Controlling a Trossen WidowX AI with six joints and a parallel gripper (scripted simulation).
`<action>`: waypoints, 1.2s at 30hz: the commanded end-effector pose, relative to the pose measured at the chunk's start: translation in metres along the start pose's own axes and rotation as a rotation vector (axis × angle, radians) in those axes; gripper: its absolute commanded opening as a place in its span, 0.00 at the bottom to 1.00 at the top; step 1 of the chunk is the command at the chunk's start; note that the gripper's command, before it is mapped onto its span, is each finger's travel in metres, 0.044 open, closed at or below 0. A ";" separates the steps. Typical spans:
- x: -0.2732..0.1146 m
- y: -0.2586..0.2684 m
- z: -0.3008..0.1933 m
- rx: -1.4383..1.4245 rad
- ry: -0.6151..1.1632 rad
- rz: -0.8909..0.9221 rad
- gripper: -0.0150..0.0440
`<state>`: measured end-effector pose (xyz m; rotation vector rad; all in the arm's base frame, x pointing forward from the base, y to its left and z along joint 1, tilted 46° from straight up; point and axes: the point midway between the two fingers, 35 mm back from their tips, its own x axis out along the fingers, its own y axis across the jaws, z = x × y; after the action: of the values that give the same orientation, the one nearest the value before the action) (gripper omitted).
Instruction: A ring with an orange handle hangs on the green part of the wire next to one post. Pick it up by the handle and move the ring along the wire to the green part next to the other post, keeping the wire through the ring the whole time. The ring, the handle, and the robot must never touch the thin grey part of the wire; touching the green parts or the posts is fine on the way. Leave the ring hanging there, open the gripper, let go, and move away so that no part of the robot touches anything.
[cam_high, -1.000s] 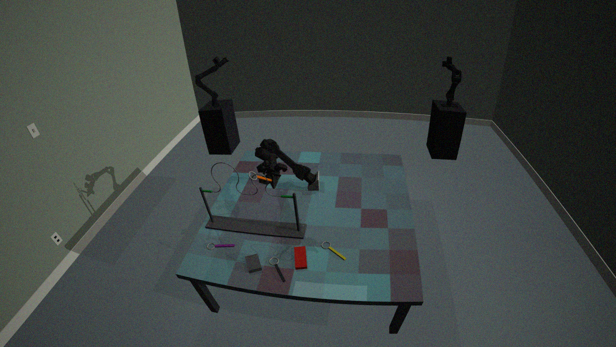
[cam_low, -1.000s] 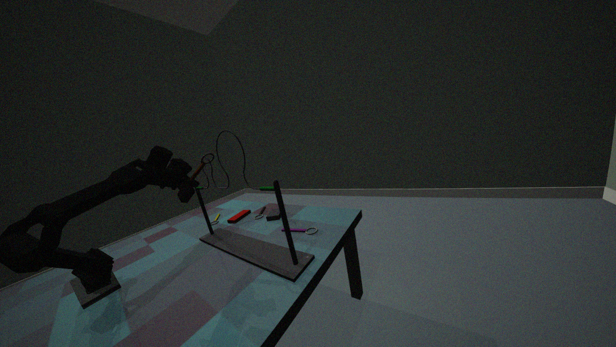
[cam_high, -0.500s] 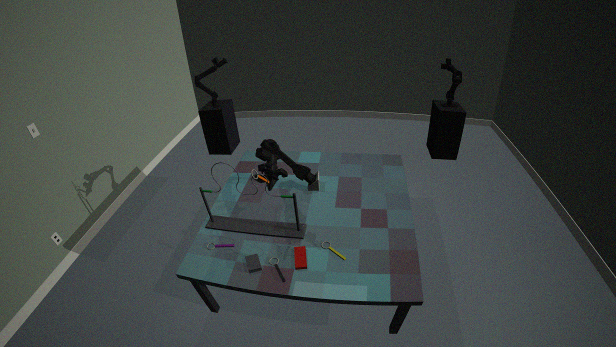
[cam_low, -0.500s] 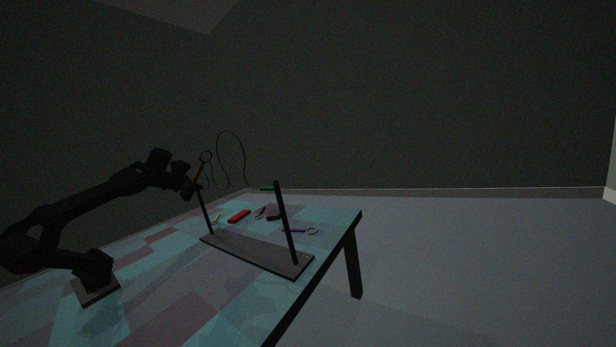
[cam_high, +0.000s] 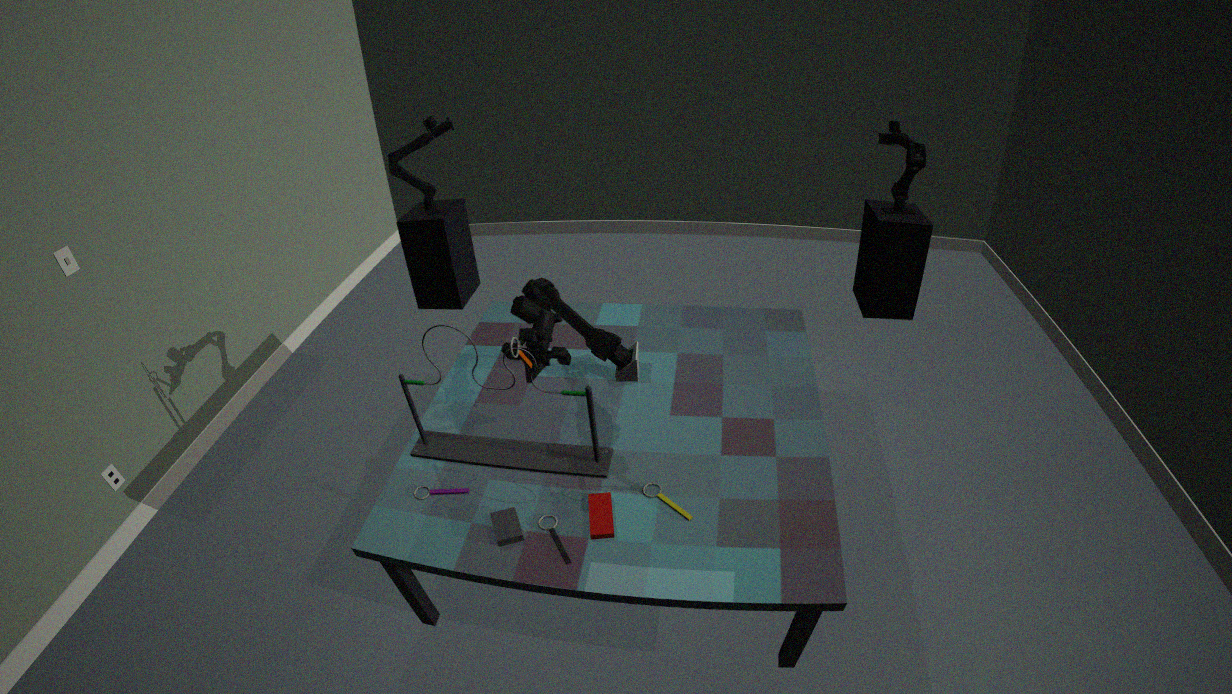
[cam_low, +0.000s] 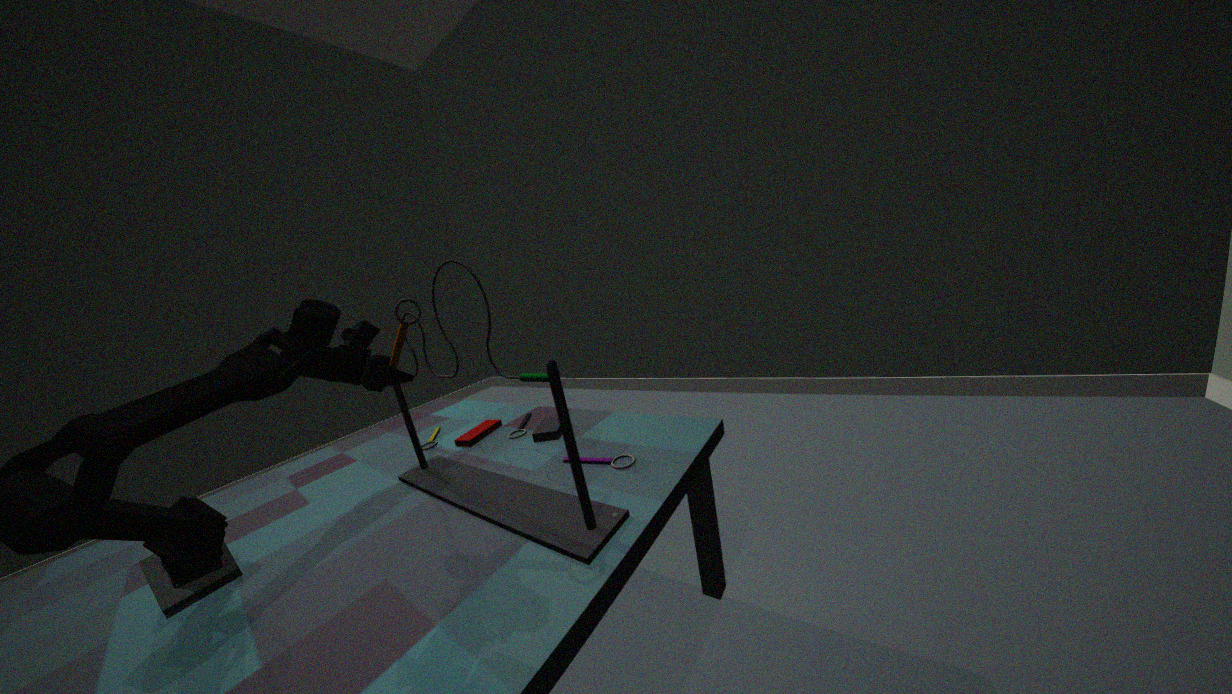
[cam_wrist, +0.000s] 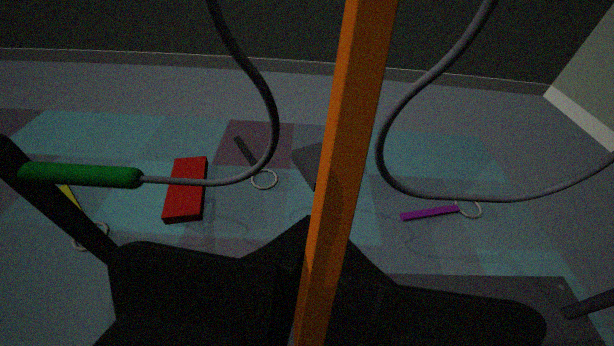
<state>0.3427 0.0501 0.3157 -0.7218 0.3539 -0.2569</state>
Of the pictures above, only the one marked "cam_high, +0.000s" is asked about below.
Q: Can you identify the purple bar with grey loop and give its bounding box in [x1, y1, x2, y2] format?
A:
[413, 484, 469, 500]

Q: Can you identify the orange-brown long handle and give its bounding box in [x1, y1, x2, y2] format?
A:
[510, 337, 533, 371]

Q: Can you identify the red rectangular block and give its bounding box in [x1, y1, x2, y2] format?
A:
[588, 492, 614, 540]

